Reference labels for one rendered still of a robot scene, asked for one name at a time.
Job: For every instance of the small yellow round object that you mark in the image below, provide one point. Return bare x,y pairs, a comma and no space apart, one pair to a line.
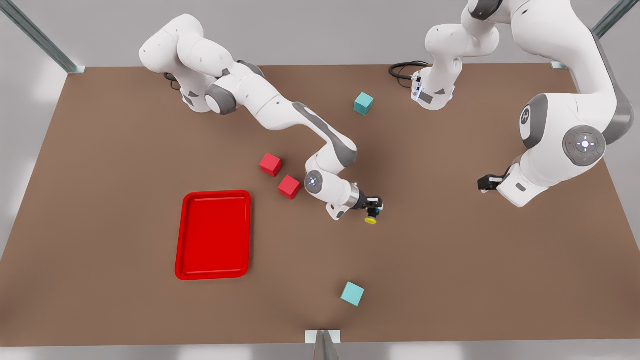
371,220

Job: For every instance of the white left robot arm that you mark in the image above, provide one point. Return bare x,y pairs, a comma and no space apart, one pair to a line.
565,95

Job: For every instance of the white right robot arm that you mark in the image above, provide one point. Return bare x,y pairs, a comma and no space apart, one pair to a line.
270,102

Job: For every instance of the red cube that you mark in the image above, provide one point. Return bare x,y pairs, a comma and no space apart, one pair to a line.
289,187
270,164

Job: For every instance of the teal cube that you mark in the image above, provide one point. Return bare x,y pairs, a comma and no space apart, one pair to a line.
352,294
363,103

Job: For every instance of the red rectangular tray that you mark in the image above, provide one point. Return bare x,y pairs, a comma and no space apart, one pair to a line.
213,234

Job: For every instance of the silver frame post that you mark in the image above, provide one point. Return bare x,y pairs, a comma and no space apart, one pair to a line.
324,344
41,37
602,25

